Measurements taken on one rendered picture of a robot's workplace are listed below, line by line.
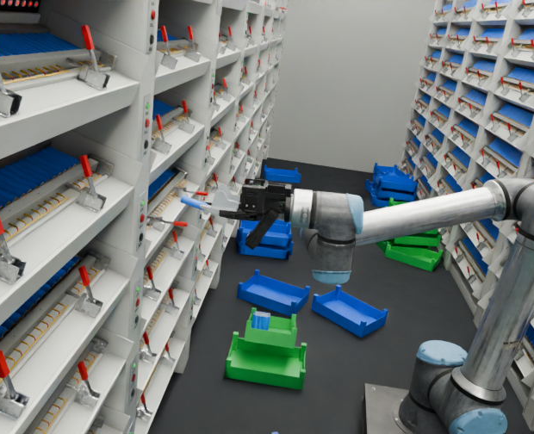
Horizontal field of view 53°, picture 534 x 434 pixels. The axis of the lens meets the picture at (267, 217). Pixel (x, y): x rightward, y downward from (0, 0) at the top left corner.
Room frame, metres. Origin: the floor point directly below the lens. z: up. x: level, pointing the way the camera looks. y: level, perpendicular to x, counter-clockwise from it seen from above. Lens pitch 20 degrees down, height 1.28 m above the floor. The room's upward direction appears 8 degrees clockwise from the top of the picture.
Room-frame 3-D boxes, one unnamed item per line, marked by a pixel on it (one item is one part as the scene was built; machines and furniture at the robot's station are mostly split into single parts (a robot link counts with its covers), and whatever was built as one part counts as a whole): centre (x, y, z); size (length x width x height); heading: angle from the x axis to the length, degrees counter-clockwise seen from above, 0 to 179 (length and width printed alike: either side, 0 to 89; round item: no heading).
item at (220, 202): (1.19, 0.11, 0.88); 0.09 x 0.03 x 0.06; 93
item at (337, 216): (1.20, -0.16, 0.88); 0.12 x 0.09 x 0.10; 88
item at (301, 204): (1.20, -0.07, 0.88); 0.10 x 0.05 x 0.09; 178
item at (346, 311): (2.31, -0.45, 0.04); 0.30 x 0.20 x 0.08; 48
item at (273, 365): (1.81, -0.08, 0.04); 0.30 x 0.20 x 0.08; 88
